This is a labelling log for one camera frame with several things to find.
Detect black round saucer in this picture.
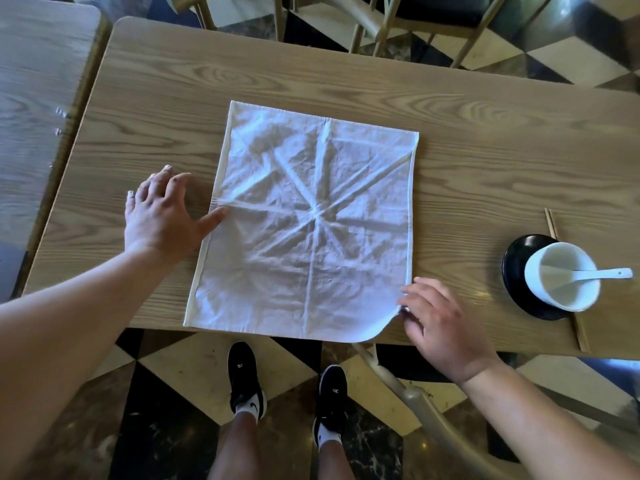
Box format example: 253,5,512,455
501,234,576,321

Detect person's left forearm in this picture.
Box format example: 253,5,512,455
0,247,174,480

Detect person's black shoe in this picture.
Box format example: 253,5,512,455
227,342,268,420
312,365,349,448

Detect person's left leg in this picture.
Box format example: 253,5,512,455
207,412,261,480

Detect person's white sock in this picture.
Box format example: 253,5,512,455
316,421,344,448
234,393,266,424

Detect person's right forearm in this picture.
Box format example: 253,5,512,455
459,362,640,480

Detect person's right hand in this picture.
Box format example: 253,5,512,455
397,277,503,386

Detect wooden chair with black seat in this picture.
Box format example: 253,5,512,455
295,0,509,69

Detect wooden chair with curved frame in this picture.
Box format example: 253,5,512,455
351,342,640,480

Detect person's leg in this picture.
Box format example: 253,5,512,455
317,441,357,480
207,412,261,480

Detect white ceramic bowl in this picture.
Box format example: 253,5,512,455
524,242,601,313

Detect person's right black shoe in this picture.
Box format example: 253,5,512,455
312,365,349,448

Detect person's left hand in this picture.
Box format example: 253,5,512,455
124,165,231,268

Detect white ceramic spoon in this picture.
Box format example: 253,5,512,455
542,267,634,291

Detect person's right leg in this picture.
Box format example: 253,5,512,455
317,441,357,480

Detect person's left black shoe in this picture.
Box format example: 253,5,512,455
227,342,268,420

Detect white cloth napkin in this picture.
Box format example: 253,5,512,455
183,100,420,344

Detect person's left white sock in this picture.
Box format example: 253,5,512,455
234,393,266,424

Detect person's right white sock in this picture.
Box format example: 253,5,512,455
316,421,344,448

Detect wooden chopstick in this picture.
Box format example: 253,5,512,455
547,208,592,353
544,208,587,353

